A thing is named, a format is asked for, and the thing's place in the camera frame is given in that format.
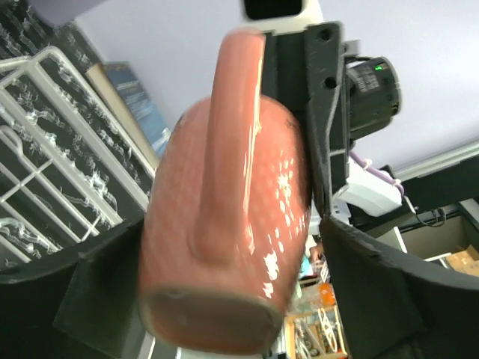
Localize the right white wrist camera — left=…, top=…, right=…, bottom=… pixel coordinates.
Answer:
left=239, top=0, right=324, bottom=34

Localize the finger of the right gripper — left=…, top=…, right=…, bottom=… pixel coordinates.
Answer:
left=262, top=22, right=350, bottom=217

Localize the salmon speckled ceramic mug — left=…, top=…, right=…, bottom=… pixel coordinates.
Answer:
left=138, top=29, right=311, bottom=355

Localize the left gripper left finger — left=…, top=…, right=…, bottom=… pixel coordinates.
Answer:
left=1, top=217, right=145, bottom=359

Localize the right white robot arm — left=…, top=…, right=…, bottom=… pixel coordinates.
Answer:
left=263, top=22, right=404, bottom=217

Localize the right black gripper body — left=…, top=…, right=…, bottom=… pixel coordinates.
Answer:
left=344, top=40, right=401, bottom=147

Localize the dark blue book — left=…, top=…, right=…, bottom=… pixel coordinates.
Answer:
left=85, top=62, right=171, bottom=168

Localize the white wire dish rack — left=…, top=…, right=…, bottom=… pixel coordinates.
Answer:
left=1, top=46, right=153, bottom=268

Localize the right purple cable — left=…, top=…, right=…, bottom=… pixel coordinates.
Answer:
left=350, top=149, right=407, bottom=199

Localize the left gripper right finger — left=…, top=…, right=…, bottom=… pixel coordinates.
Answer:
left=320, top=217, right=478, bottom=358

